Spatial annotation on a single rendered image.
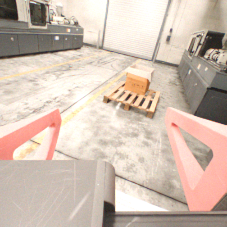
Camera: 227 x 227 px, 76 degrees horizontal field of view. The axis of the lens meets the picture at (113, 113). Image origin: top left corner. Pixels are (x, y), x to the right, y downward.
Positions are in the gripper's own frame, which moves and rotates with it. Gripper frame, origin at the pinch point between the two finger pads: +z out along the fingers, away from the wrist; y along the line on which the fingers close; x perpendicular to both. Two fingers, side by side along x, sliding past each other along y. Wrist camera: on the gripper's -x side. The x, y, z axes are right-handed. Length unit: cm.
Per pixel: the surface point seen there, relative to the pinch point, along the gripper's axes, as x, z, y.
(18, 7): -12, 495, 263
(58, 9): -7, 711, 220
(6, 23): 21, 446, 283
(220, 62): 81, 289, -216
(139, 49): 180, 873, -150
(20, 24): 27, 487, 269
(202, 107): 143, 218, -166
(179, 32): 89, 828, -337
